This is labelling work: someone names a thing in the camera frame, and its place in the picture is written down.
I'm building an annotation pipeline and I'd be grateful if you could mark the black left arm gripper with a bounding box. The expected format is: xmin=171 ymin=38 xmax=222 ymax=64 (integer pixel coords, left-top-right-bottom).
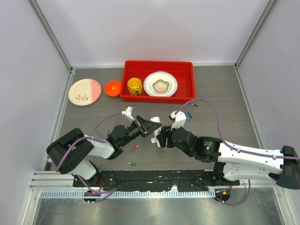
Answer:
xmin=120 ymin=115 xmax=161 ymax=147

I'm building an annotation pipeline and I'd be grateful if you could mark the white remote control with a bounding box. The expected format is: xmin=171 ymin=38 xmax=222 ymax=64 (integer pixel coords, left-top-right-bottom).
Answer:
xmin=150 ymin=117 xmax=162 ymax=148

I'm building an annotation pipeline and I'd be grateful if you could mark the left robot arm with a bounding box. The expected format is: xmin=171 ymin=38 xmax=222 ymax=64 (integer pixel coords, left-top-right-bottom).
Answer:
xmin=46 ymin=115 xmax=162 ymax=187

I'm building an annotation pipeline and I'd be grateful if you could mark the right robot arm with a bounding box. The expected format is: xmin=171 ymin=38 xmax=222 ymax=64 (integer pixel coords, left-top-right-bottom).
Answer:
xmin=151 ymin=126 xmax=300 ymax=189

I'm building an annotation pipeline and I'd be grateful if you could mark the patterned small bowl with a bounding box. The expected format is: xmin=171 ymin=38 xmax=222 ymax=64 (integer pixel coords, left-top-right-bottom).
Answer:
xmin=152 ymin=79 xmax=169 ymax=92

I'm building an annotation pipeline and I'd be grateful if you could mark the white plate in bin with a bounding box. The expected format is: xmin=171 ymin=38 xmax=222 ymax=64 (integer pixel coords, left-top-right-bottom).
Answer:
xmin=143 ymin=71 xmax=178 ymax=97

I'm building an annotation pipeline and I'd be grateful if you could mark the yellow mug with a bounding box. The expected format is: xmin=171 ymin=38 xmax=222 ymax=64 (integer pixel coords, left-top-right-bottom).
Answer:
xmin=127 ymin=78 xmax=143 ymax=96

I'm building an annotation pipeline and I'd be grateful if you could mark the red plastic bin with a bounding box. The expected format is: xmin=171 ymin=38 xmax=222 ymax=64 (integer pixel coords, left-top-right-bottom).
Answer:
xmin=120 ymin=60 xmax=195 ymax=104

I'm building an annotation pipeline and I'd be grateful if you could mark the orange plastic bowl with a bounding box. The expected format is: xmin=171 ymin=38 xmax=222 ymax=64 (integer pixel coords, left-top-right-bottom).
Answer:
xmin=104 ymin=81 xmax=121 ymax=97

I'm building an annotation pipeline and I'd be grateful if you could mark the pink and white plate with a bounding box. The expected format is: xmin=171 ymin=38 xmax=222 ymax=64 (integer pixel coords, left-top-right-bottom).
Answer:
xmin=68 ymin=79 xmax=102 ymax=106

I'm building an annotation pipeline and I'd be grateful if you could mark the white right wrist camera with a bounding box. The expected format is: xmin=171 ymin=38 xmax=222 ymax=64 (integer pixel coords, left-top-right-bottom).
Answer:
xmin=169 ymin=111 xmax=187 ymax=130

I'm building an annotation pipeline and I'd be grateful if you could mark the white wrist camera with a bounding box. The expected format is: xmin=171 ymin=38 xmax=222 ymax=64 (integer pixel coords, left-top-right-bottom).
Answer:
xmin=169 ymin=111 xmax=187 ymax=130
xmin=122 ymin=106 xmax=135 ymax=121

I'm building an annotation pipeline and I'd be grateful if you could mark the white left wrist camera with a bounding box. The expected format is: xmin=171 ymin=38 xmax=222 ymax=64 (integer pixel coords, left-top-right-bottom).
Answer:
xmin=122 ymin=106 xmax=135 ymax=121

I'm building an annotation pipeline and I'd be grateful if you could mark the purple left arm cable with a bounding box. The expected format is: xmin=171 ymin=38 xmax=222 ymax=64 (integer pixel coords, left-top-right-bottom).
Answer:
xmin=55 ymin=112 xmax=124 ymax=173

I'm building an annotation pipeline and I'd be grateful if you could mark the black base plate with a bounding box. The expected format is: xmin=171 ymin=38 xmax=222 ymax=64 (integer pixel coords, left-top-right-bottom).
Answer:
xmin=85 ymin=170 xmax=240 ymax=192

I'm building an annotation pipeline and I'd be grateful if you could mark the aluminium front rail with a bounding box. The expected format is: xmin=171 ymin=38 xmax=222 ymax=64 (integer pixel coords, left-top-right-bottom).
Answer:
xmin=39 ymin=189 xmax=215 ymax=199

